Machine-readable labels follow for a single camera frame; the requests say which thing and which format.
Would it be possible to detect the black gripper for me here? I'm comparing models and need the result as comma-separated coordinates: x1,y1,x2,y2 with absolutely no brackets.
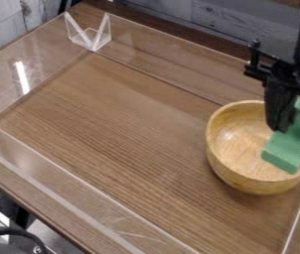
242,6,300,149

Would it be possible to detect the green rectangular block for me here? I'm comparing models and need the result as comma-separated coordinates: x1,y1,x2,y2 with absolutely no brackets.
261,97,300,175

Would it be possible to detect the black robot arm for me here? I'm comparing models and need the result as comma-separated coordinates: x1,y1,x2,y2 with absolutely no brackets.
243,29,300,133

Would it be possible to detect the brown wooden bowl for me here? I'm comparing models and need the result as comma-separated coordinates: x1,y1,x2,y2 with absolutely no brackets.
206,100,300,195

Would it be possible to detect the black metal clamp base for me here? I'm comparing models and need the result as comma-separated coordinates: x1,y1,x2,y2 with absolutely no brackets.
8,220,57,254

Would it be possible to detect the clear acrylic tray wall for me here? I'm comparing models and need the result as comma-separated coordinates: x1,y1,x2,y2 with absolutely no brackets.
0,14,300,254

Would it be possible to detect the black cable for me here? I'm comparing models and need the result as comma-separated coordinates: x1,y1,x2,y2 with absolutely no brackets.
0,227,48,254

